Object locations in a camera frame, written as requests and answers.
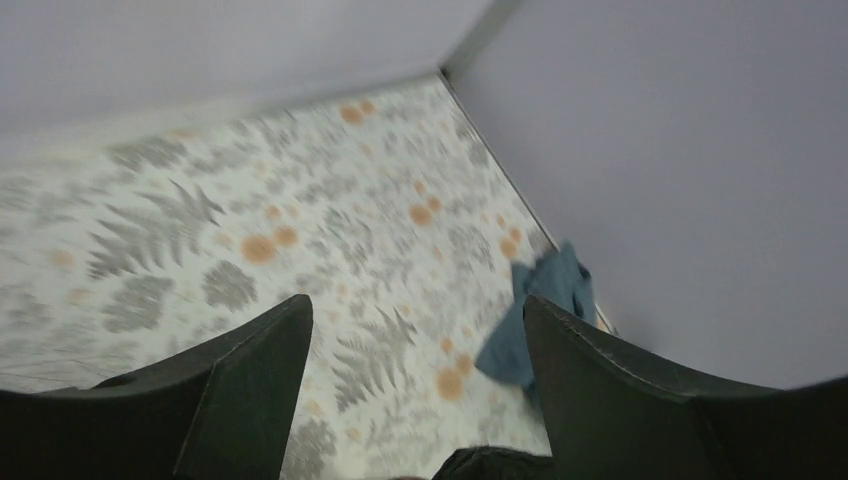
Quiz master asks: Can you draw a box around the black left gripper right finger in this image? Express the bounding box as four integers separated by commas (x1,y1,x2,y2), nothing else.
527,297,847,479

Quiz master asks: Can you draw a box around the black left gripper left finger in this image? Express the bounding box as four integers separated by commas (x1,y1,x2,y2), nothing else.
1,294,313,479

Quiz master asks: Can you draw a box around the black plastic trash bag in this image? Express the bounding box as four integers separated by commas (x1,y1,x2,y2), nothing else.
432,446,558,480

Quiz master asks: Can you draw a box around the dark teal crumpled cloth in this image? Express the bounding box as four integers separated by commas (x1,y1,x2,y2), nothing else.
475,241,596,399

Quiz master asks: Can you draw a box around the floral patterned table mat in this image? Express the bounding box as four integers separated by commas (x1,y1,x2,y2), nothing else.
1,77,553,479

